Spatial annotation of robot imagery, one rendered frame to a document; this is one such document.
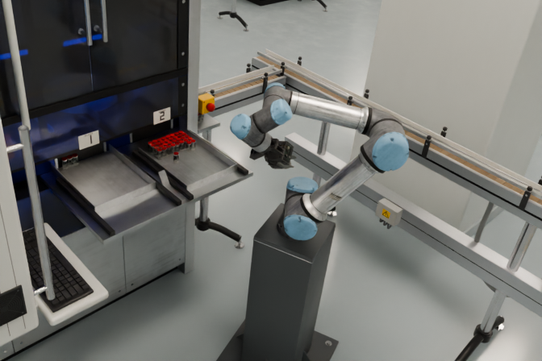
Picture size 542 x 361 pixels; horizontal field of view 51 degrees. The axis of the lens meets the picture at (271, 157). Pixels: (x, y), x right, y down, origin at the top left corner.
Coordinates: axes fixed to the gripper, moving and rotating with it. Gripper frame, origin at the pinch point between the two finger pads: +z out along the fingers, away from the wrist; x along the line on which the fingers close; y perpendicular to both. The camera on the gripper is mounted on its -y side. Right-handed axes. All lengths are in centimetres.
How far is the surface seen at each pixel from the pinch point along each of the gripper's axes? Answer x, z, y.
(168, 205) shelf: -23.6, -13.2, -39.2
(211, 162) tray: 2.4, 7.7, -43.7
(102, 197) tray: -27, -27, -60
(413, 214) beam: 14, 96, 13
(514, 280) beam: -10, 103, 61
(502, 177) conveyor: 26, 71, 58
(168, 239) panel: -27, 42, -88
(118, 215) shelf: -33, -26, -48
